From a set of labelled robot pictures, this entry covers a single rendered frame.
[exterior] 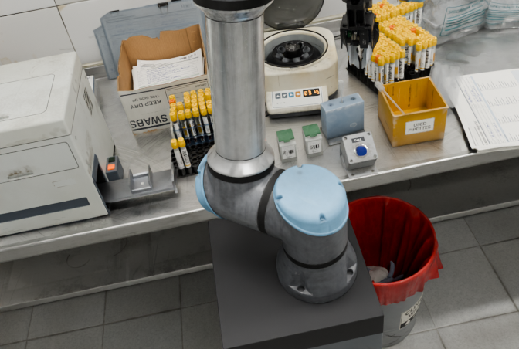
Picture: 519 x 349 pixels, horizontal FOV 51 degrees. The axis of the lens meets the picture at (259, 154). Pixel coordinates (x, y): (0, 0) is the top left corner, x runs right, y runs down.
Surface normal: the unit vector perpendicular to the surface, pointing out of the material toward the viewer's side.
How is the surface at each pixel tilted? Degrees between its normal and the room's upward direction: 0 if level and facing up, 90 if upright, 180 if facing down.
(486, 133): 1
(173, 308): 0
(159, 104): 90
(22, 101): 0
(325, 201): 10
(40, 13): 90
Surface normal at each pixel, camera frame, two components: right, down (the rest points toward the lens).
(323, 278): 0.14, 0.45
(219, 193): -0.65, 0.45
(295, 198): 0.00, -0.65
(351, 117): 0.26, 0.62
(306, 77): 0.00, 0.67
